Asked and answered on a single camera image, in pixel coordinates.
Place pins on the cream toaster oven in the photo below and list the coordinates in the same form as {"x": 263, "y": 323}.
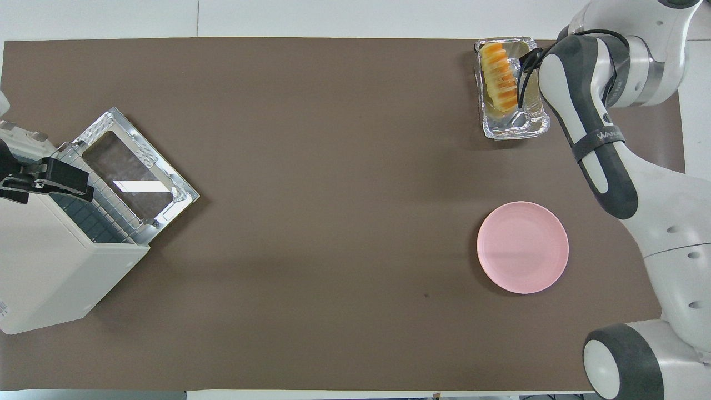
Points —
{"x": 50, "y": 278}

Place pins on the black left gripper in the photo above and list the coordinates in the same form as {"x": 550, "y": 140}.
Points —
{"x": 16, "y": 172}

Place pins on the glass oven door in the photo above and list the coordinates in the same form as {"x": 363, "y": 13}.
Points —
{"x": 183, "y": 194}

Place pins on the aluminium foil tray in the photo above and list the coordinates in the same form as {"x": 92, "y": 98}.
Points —
{"x": 511, "y": 130}

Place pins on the brown table mat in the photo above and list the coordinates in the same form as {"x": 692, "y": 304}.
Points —
{"x": 333, "y": 222}

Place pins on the sliced golden bread loaf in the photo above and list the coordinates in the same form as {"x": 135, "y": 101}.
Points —
{"x": 499, "y": 78}

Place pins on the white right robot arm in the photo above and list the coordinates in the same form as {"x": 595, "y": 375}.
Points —
{"x": 666, "y": 222}

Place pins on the pink round plate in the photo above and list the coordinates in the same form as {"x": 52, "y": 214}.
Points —
{"x": 522, "y": 247}

